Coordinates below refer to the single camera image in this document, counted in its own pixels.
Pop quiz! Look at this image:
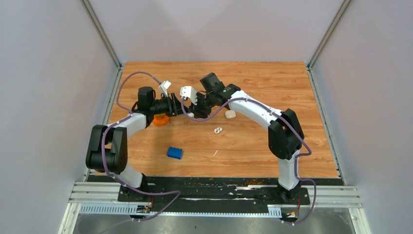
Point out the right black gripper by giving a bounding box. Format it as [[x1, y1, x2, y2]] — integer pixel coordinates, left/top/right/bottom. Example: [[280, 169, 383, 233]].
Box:
[[189, 92, 216, 118]]

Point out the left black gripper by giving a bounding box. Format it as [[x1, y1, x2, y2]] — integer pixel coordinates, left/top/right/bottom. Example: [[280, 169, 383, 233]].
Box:
[[150, 93, 191, 117]]

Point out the white earbud charging case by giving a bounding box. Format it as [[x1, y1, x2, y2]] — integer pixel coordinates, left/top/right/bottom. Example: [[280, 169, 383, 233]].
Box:
[[225, 110, 236, 119]]

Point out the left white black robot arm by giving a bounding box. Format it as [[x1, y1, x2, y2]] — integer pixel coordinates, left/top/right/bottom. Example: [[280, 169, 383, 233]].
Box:
[[85, 86, 189, 201]]

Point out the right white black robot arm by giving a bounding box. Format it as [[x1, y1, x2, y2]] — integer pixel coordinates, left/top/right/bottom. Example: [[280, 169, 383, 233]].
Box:
[[180, 73, 304, 204]]

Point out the white eartips cluster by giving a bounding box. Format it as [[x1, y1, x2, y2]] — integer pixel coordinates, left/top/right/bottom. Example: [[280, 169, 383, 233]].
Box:
[[214, 127, 223, 134]]

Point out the blue toy brick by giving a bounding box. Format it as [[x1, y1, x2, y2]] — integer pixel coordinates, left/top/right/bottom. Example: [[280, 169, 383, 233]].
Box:
[[167, 147, 183, 160]]

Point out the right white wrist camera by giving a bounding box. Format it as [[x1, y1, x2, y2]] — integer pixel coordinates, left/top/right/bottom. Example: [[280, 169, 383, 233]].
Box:
[[180, 86, 198, 105]]

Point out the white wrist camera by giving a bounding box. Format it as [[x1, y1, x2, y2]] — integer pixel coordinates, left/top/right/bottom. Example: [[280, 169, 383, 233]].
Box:
[[158, 80, 171, 97], [180, 86, 198, 105]]

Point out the orange toy ring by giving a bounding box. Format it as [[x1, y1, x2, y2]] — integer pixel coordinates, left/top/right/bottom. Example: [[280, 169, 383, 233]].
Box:
[[152, 115, 170, 127]]

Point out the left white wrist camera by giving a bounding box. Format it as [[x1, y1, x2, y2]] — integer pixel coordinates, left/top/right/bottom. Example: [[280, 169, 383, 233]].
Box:
[[158, 80, 171, 97]]

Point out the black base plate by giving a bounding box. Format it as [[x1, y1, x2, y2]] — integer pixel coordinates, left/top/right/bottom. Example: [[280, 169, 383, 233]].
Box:
[[111, 175, 344, 215]]

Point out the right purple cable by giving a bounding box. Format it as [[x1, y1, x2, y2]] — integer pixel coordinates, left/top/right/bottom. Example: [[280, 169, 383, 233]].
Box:
[[180, 97, 318, 226]]

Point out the aluminium rail frame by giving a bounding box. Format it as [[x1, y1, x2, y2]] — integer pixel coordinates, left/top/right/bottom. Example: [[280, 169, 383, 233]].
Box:
[[58, 182, 370, 234]]

